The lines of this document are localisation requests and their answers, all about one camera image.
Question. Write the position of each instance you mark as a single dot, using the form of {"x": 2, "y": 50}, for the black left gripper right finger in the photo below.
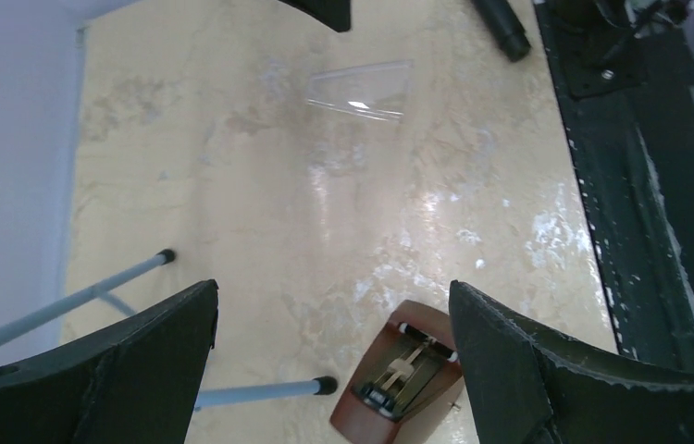
{"x": 530, "y": 383}

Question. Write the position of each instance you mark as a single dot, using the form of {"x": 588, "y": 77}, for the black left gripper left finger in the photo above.
{"x": 135, "y": 381}

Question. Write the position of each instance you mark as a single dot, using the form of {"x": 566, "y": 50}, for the brown wooden metronome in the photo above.
{"x": 406, "y": 382}

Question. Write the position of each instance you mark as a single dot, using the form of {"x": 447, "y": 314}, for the clear plastic metronome cover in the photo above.
{"x": 378, "y": 91}

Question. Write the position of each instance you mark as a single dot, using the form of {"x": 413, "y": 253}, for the blue tripod music stand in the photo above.
{"x": 102, "y": 290}

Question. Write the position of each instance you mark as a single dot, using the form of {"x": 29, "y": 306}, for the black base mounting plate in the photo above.
{"x": 623, "y": 74}

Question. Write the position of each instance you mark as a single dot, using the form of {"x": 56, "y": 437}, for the black cylindrical tube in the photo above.
{"x": 505, "y": 28}

